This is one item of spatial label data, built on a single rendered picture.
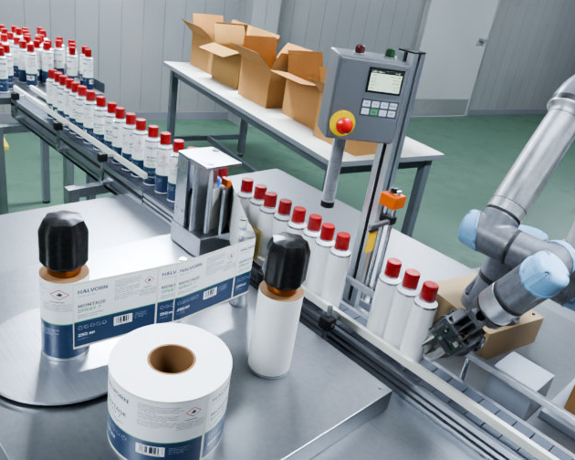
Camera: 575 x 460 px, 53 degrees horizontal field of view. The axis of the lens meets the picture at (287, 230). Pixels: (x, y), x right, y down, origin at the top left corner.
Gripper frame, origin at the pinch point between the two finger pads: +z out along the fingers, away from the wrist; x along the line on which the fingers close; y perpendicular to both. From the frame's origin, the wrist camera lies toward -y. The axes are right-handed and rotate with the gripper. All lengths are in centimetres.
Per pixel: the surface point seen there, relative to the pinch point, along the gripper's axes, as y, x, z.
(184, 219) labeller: 16, -63, 33
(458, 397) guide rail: 4.9, 10.5, -3.2
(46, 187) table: -35, -212, 217
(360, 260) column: -11.8, -28.8, 12.8
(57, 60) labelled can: -27, -222, 122
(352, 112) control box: -3, -52, -18
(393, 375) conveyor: 6.0, 0.2, 7.7
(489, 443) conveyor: 6.0, 20.3, -4.2
